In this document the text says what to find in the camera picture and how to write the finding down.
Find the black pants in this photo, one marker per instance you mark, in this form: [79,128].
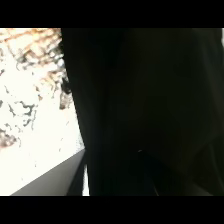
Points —
[143,106]

